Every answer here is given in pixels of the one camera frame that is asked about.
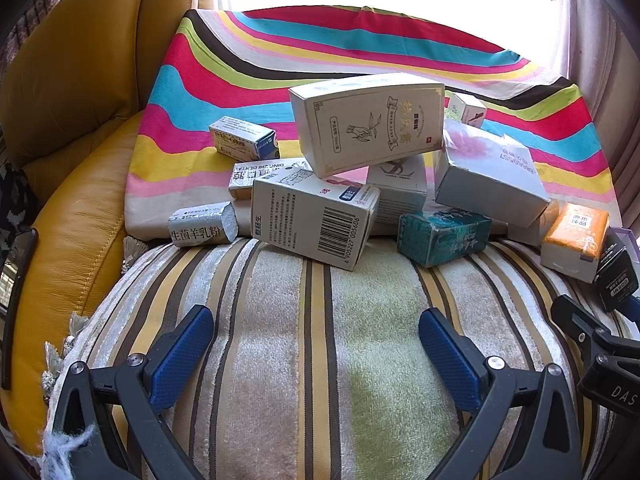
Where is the orange white packet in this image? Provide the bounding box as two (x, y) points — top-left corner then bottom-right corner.
(540, 202), (611, 282)

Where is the large cream box gold print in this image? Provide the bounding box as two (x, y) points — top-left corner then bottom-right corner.
(288, 73), (447, 179)

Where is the purple cardboard storage box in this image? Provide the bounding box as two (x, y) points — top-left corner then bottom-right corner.
(612, 227), (640, 261)

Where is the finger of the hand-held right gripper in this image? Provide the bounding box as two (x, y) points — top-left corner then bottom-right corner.
(551, 295), (640, 366)

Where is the black white patterned cloth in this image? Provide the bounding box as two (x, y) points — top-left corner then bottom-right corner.
(0, 165), (41, 241)

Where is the beige pleated curtain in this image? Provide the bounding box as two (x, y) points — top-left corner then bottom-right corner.
(530, 0), (640, 221)

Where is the small blue white box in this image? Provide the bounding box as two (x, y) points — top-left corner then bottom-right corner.
(208, 115), (280, 163)

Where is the silver foil box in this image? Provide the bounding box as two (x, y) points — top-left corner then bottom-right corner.
(167, 201), (237, 249)

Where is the teal green box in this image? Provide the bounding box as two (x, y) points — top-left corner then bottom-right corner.
(397, 210), (493, 269)

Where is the black box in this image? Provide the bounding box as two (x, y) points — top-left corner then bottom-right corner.
(594, 229), (640, 314)

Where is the white box with dark logo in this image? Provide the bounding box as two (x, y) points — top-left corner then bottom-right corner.
(366, 152), (429, 227)

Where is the small white box red print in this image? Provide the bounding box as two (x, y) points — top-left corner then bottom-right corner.
(446, 92), (489, 129)

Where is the rainbow striped cushion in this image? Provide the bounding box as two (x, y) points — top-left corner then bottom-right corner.
(124, 9), (623, 241)

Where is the grey white box pink print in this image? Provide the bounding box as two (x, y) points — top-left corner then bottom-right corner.
(433, 119), (551, 229)

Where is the long white lettered box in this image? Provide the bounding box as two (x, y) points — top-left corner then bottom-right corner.
(228, 157), (313, 200)

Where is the yellow leather sofa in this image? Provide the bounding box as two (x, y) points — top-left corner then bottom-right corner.
(0, 0), (216, 461)

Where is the plain white box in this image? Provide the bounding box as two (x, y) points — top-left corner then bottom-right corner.
(506, 200), (562, 248)

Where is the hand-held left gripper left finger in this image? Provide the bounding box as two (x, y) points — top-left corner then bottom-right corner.
(50, 305), (216, 480)

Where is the white frayed thread tuft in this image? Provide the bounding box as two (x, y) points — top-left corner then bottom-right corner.
(42, 422), (101, 480)

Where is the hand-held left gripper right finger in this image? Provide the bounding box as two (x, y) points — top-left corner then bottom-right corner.
(417, 307), (583, 480)

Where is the beige striped velvet cushion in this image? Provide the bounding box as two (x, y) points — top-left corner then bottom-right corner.
(40, 235), (636, 480)

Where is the white box with barcode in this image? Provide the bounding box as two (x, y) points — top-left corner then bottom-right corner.
(250, 170), (382, 272)

